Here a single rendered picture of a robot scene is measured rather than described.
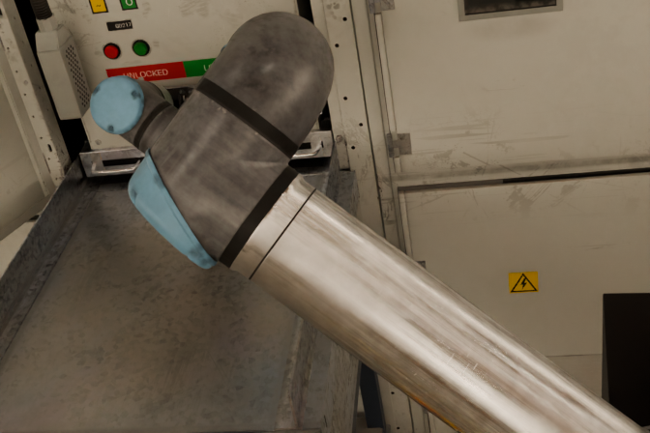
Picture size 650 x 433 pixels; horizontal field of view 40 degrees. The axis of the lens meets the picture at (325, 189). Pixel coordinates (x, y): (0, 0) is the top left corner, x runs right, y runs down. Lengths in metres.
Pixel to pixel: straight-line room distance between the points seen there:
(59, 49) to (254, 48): 0.92
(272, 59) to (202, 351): 0.70
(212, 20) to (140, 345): 0.63
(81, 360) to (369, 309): 0.78
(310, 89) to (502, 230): 1.06
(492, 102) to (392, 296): 0.92
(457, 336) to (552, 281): 1.12
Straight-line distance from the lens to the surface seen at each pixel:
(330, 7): 1.66
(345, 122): 1.76
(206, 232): 0.85
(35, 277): 1.75
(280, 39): 0.88
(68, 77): 1.76
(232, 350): 1.44
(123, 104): 1.44
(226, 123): 0.84
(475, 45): 1.66
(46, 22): 1.75
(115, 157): 1.94
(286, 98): 0.85
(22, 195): 1.98
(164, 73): 1.83
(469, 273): 1.93
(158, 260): 1.69
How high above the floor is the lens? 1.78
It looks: 32 degrees down
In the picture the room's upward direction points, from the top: 10 degrees counter-clockwise
